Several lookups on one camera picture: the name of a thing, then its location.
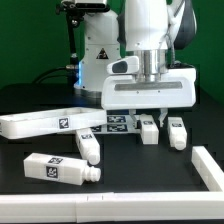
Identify white front fence bar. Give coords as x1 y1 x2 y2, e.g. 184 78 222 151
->
0 192 224 223

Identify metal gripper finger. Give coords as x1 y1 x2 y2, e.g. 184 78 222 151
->
159 108 168 127
129 109 137 129

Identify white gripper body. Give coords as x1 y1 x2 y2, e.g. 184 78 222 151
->
101 67 196 110

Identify white marker sheet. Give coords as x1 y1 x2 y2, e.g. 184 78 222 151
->
91 115 140 134

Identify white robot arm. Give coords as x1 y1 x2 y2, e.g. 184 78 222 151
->
73 0 197 120

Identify black camera on stand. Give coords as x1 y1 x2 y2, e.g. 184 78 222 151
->
56 0 110 84

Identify white desk top tray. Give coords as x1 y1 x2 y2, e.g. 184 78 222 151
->
0 107 107 139

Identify white fence bar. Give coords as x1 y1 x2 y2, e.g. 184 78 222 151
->
0 192 224 223
191 146 224 192

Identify black cables behind base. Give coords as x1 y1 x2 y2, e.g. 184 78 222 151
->
32 64 81 84

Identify white right fence bar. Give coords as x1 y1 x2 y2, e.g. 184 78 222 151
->
191 146 224 192

